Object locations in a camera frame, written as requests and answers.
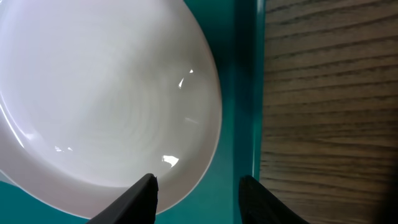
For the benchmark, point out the white round plate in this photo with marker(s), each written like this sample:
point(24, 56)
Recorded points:
point(96, 93)

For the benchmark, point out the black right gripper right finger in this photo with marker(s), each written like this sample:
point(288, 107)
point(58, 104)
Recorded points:
point(259, 206)

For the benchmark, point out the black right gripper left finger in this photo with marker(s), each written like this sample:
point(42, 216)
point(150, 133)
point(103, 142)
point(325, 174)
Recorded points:
point(137, 205)

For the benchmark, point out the teal plastic tray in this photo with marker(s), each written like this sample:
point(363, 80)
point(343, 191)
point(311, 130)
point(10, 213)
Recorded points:
point(234, 30)

